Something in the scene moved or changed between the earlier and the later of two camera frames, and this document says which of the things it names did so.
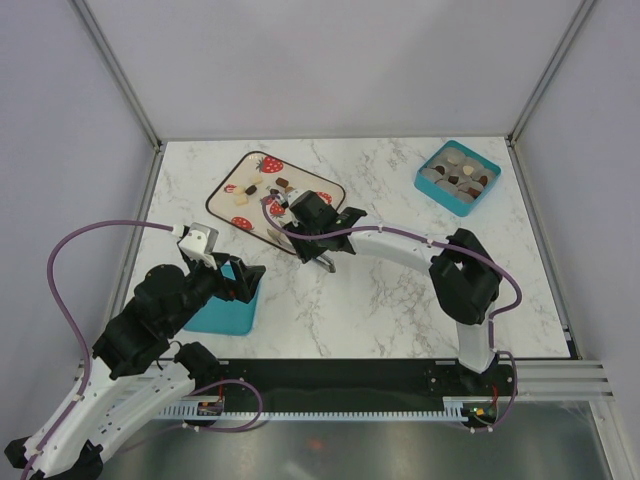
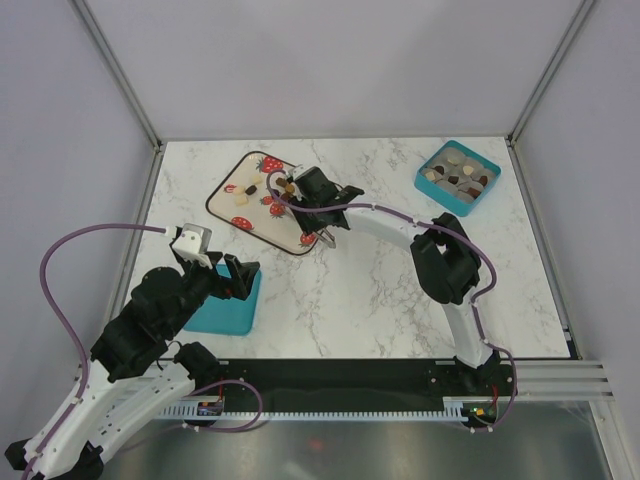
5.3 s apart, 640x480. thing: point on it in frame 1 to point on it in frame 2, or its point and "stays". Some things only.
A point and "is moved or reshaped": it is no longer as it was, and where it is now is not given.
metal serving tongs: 324,260 is moved or reshaped
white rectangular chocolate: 241,200 stays
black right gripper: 304,252 to 306,225
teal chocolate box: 458,177 stays
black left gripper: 248,277 stays
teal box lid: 226,316 stays
